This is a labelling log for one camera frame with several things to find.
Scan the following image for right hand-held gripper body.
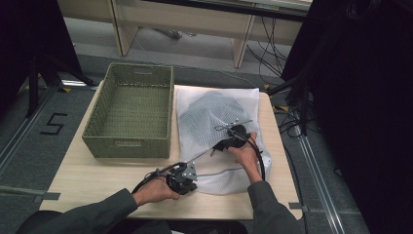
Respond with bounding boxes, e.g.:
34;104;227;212
214;119;258;154

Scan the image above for black floor cables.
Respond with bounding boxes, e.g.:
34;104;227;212
245;15;293;86

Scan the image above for black curtain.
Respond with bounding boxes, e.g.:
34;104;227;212
0;0;83;113
281;0;413;234

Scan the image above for grey power strip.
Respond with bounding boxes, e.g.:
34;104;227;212
153;27;197;41

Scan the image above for black metal stand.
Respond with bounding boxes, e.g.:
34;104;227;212
24;53;99;119

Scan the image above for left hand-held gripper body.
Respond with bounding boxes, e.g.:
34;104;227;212
165;161;200;196

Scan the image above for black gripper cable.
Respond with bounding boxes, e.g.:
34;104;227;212
131;164;179;195
246;136;267;182

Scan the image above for green woven basket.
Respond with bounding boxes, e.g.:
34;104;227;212
81;61;175;160

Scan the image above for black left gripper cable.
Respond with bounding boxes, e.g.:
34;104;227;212
131;164;179;195

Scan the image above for person's right hand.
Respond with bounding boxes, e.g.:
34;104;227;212
227;131;264;185

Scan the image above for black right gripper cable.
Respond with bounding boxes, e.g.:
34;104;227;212
246;136;267;182

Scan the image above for person's left hand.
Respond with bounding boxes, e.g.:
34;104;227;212
131;176;181;208

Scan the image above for white mesh laundry bag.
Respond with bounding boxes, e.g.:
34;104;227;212
173;84;273;196

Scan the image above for light wooden desk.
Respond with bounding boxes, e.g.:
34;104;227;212
56;0;314;69

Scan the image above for metal floor rail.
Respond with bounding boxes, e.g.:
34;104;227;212
0;86;60;176
296;131;347;234

